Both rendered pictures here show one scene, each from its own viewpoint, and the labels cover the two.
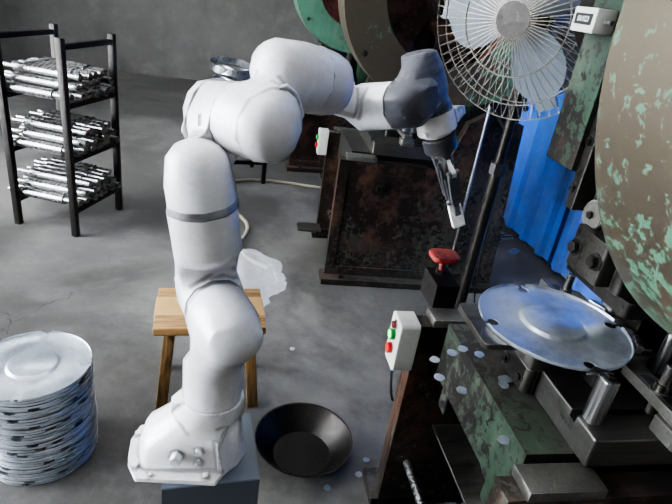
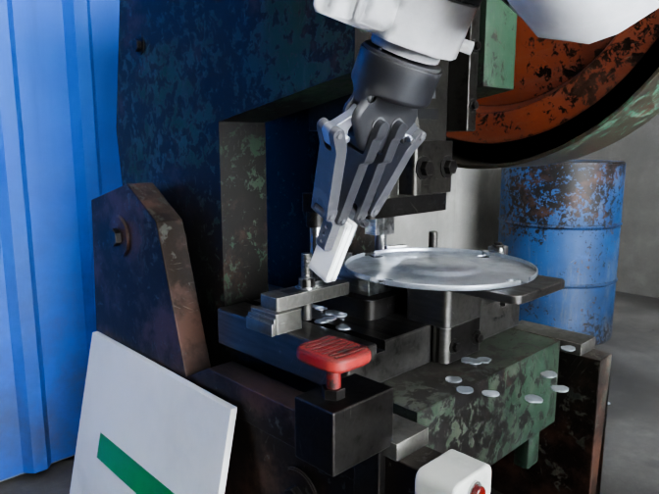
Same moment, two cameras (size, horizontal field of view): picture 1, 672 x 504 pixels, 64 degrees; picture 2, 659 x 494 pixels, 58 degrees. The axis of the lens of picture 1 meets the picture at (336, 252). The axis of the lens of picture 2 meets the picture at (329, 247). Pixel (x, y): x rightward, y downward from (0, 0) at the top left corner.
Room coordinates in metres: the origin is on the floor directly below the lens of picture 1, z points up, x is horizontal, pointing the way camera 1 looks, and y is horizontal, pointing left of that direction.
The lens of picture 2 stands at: (1.53, 0.25, 0.97)
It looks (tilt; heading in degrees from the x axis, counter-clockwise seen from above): 10 degrees down; 238
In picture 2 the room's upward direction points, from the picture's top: straight up
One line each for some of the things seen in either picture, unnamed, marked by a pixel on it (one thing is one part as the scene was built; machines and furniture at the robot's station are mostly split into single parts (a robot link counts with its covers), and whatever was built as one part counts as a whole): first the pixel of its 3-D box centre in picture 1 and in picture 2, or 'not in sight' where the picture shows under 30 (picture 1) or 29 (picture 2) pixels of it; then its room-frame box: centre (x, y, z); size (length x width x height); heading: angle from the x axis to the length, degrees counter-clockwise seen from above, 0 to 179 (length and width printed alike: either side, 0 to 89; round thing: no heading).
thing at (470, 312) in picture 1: (521, 350); (463, 314); (0.90, -0.39, 0.72); 0.25 x 0.14 x 0.14; 103
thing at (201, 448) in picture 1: (189, 422); not in sight; (0.77, 0.23, 0.52); 0.22 x 0.19 x 0.14; 108
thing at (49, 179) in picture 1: (62, 129); not in sight; (2.64, 1.47, 0.47); 0.46 x 0.43 x 0.95; 83
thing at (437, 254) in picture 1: (441, 266); (333, 379); (1.21, -0.27, 0.72); 0.07 x 0.06 x 0.08; 103
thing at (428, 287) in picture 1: (435, 306); (344, 465); (1.19, -0.27, 0.62); 0.10 x 0.06 x 0.20; 13
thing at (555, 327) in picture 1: (553, 322); (438, 266); (0.91, -0.44, 0.78); 0.29 x 0.29 x 0.01
